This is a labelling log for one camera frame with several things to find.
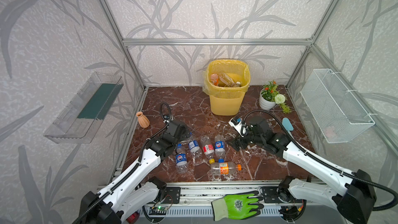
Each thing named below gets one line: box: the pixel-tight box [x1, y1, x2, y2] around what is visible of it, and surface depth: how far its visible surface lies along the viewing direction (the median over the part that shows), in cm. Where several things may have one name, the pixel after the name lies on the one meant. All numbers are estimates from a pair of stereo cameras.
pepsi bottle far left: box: [175, 143, 189, 175], surface depth 82 cm
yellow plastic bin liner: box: [202, 59, 251, 96], surface depth 96 cm
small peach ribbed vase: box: [135, 110, 150, 129], surface depth 93 cm
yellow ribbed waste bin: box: [202, 59, 251, 117], surface depth 98 cm
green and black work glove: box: [211, 190, 265, 222], surface depth 71 cm
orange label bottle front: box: [210, 161, 243, 175], surface depth 80 cm
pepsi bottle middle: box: [214, 133, 226, 163], surface depth 87 cm
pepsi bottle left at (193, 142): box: [188, 132, 203, 159], surface depth 87 cm
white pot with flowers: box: [259, 79, 291, 114], surface depth 98 cm
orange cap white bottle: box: [210, 73, 220, 87], surface depth 99 cm
